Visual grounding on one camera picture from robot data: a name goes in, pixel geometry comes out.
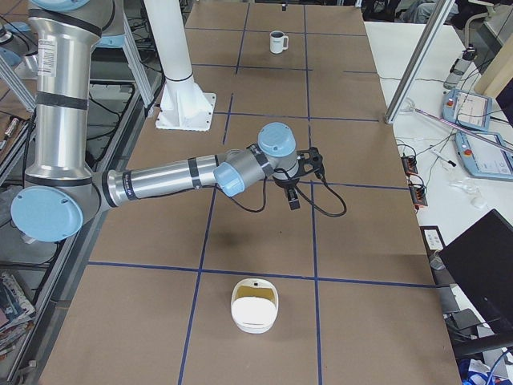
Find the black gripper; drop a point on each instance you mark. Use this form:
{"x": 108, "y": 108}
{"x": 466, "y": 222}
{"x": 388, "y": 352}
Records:
{"x": 287, "y": 181}

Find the white ribbed mug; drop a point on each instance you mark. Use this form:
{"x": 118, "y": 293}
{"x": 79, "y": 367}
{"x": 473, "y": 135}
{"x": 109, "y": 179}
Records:
{"x": 278, "y": 42}

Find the white lidded bin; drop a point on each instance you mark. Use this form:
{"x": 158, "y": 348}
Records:
{"x": 254, "y": 305}

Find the orange circuit board far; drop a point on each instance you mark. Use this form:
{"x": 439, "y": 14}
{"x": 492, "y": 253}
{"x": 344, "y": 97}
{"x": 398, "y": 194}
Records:
{"x": 409, "y": 164}

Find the orange circuit board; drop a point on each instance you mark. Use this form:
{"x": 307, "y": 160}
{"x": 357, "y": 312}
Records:
{"x": 418, "y": 194}
{"x": 409, "y": 164}

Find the orange circuit board near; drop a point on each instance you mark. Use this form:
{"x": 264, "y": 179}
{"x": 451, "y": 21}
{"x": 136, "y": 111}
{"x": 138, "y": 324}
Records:
{"x": 418, "y": 194}

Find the black marker pen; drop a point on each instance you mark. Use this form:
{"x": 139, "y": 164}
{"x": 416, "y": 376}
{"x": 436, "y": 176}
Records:
{"x": 443, "y": 158}

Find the far teach pendant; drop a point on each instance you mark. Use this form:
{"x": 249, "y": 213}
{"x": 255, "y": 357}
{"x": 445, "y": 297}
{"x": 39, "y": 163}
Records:
{"x": 467, "y": 109}

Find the teach pendant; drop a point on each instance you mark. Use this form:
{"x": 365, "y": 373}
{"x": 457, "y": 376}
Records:
{"x": 467, "y": 109}
{"x": 483, "y": 160}

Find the near teach pendant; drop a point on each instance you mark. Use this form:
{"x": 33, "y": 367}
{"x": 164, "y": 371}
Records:
{"x": 483, "y": 160}

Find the black laptop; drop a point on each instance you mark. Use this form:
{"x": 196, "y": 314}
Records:
{"x": 480, "y": 262}

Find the stack of magazines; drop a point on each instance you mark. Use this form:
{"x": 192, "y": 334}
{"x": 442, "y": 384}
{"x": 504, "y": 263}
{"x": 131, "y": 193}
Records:
{"x": 17, "y": 312}

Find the aluminium frame post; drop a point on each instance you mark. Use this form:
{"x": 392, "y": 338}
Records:
{"x": 433, "y": 15}

